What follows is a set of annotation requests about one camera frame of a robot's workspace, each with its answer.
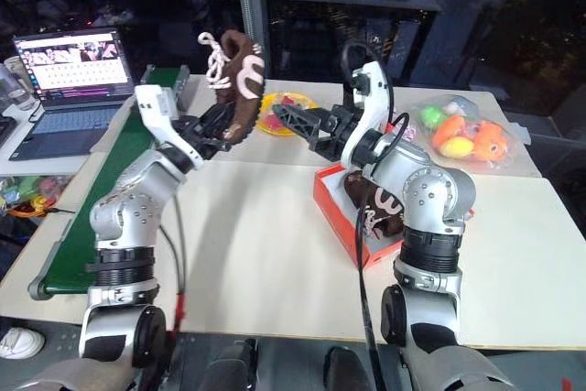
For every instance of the pink packet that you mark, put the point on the pink packet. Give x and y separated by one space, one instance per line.
409 132

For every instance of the white grey toy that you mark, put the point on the white grey toy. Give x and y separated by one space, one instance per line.
458 106

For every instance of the clear plastic toy bag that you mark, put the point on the clear plastic toy bag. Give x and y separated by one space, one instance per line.
499 111

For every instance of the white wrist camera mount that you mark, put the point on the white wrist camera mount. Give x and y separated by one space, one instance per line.
158 123
373 102

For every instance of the green toy fruit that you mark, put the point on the green toy fruit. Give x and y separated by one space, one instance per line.
431 115

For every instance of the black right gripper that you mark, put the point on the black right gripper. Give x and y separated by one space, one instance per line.
336 127

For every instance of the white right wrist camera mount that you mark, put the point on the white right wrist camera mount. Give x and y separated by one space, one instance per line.
373 102

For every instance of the green conveyor belt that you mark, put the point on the green conveyor belt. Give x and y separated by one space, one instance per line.
114 157

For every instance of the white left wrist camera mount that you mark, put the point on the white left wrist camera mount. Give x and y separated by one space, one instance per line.
158 123

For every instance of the clear plastic cup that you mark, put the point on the clear plastic cup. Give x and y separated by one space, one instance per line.
16 86

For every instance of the pink candy pieces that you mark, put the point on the pink candy pieces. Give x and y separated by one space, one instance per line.
289 100

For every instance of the yellow toy lemon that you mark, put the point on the yellow toy lemon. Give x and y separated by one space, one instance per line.
456 146

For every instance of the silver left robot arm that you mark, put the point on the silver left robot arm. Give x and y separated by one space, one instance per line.
133 212

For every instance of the grey laptop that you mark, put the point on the grey laptop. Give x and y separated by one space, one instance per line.
68 125

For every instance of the orange toy fish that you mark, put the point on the orange toy fish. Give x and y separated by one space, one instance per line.
492 141

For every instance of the orange toy carrot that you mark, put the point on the orange toy carrot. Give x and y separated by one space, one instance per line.
451 127

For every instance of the red shoebox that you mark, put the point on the red shoebox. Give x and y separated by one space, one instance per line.
336 219

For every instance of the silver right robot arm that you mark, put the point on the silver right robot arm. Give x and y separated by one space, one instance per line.
439 189

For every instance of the pile of colourful toys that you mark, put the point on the pile of colourful toys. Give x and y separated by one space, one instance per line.
32 189

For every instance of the metal post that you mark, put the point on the metal post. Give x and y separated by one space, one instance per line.
252 20

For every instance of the dark rounded shape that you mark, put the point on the dark rounded shape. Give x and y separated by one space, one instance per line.
233 363
345 370

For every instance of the yellow plate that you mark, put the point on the yellow plate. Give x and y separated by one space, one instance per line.
270 127

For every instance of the brown shoe with pink laces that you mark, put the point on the brown shoe with pink laces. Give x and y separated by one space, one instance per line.
388 221
242 98

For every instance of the white sneaker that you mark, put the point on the white sneaker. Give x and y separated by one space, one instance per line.
20 343

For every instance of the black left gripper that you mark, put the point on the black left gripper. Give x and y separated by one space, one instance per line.
197 132

